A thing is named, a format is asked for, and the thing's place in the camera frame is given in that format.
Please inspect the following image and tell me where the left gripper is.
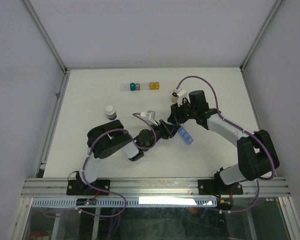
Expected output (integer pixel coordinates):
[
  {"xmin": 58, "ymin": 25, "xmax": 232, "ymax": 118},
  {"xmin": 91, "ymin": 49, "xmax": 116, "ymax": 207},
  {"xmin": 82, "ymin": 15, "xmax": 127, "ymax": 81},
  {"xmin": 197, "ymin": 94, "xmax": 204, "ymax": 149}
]
[{"xmin": 143, "ymin": 120, "xmax": 181, "ymax": 152}]

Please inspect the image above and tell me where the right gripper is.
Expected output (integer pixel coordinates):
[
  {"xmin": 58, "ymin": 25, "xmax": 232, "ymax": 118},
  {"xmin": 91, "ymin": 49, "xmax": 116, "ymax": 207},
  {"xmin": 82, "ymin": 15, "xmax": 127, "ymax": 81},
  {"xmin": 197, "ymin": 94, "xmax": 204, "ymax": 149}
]
[{"xmin": 167, "ymin": 98, "xmax": 197, "ymax": 125}]

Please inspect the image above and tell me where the blue weekly pill organizer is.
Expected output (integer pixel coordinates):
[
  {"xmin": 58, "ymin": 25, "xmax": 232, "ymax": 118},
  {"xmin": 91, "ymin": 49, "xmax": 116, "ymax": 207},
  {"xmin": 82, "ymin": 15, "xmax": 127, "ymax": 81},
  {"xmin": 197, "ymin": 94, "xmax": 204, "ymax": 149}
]
[{"xmin": 178, "ymin": 126, "xmax": 194, "ymax": 145}]

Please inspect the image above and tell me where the amber pill bottle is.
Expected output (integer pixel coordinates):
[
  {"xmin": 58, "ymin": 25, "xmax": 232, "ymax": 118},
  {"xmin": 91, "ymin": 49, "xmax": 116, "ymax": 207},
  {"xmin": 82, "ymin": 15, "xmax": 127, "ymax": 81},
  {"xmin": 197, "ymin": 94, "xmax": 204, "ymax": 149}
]
[{"xmin": 172, "ymin": 96, "xmax": 178, "ymax": 104}]

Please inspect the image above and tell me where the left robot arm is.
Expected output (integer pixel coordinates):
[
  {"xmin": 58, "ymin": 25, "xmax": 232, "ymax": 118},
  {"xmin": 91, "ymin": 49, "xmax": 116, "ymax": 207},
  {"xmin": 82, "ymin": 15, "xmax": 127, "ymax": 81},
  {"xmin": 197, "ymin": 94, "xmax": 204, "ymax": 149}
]
[{"xmin": 77, "ymin": 119, "xmax": 181, "ymax": 195}]

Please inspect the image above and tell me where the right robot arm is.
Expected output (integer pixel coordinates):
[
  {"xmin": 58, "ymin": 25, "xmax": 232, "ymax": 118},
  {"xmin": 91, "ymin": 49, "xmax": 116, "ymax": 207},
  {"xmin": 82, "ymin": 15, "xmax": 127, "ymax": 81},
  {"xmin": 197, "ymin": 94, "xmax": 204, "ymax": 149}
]
[{"xmin": 167, "ymin": 88, "xmax": 280, "ymax": 198}]

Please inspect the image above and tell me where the white cap pill bottle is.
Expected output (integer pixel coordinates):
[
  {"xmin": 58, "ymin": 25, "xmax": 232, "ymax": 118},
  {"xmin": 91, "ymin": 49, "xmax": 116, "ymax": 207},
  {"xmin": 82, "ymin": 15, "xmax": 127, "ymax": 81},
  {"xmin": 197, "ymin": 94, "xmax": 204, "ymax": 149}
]
[{"xmin": 105, "ymin": 105, "xmax": 117, "ymax": 121}]

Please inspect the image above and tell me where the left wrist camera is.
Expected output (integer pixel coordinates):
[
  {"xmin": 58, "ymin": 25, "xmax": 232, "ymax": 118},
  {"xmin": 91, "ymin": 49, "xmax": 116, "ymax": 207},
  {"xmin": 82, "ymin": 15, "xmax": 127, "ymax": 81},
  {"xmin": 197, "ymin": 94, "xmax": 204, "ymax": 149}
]
[{"xmin": 140, "ymin": 110, "xmax": 158, "ymax": 126}]

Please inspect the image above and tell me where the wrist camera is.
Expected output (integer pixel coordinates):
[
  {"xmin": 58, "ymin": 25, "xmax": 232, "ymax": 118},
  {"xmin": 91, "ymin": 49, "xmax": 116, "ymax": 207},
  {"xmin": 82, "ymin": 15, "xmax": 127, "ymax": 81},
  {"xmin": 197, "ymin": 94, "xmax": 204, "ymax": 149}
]
[
  {"xmin": 140, "ymin": 110, "xmax": 158, "ymax": 126},
  {"xmin": 171, "ymin": 88, "xmax": 188, "ymax": 106}
]

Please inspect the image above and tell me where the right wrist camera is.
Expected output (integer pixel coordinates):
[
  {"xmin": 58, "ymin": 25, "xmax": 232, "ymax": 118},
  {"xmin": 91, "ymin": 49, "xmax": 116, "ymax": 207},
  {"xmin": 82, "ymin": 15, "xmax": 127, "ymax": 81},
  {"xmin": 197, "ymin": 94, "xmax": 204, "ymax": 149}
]
[{"xmin": 171, "ymin": 88, "xmax": 188, "ymax": 106}]

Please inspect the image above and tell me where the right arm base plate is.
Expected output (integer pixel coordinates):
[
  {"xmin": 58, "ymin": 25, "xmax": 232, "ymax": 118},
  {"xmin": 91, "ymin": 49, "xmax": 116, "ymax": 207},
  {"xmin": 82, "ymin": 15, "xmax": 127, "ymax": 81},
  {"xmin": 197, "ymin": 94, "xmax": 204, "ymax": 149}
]
[{"xmin": 197, "ymin": 179, "xmax": 243, "ymax": 198}]

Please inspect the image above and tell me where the grey slotted cable duct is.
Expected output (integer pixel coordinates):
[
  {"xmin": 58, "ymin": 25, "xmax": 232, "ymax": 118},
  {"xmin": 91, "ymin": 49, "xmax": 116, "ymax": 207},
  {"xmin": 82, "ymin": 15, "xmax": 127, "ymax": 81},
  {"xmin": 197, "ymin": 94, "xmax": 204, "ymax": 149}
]
[{"xmin": 32, "ymin": 196, "xmax": 217, "ymax": 209}]

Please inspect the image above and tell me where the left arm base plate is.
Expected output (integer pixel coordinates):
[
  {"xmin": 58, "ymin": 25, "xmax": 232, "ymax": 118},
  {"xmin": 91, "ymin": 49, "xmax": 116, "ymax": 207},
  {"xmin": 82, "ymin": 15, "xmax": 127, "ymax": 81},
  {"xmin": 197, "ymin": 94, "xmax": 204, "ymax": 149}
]
[{"xmin": 66, "ymin": 178, "xmax": 111, "ymax": 196}]

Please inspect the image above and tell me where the left aluminium frame post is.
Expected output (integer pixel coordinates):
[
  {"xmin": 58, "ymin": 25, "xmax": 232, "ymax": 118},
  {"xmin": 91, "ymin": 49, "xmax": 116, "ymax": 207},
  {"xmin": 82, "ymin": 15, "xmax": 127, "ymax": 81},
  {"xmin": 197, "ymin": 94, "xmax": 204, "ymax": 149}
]
[{"xmin": 21, "ymin": 0, "xmax": 71, "ymax": 76}]

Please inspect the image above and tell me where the aluminium frame post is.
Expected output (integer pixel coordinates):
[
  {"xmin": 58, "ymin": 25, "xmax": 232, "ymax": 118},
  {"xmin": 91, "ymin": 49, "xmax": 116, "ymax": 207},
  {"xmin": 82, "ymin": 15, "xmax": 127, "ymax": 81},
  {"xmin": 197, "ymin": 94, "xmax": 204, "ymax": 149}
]
[
  {"xmin": 21, "ymin": 0, "xmax": 71, "ymax": 76},
  {"xmin": 239, "ymin": 0, "xmax": 285, "ymax": 72}
]

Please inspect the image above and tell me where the aluminium front rail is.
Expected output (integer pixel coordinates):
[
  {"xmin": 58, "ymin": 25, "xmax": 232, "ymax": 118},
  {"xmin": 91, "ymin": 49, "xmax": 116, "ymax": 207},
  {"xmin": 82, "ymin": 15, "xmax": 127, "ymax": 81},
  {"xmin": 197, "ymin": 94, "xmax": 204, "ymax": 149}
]
[{"xmin": 21, "ymin": 177, "xmax": 291, "ymax": 198}]

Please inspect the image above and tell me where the right aluminium frame post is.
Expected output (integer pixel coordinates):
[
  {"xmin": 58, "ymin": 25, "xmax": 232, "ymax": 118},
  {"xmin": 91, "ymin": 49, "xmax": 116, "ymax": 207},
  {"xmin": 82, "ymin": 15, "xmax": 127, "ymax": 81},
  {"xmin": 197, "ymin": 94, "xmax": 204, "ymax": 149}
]
[{"xmin": 239, "ymin": 0, "xmax": 285, "ymax": 72}]

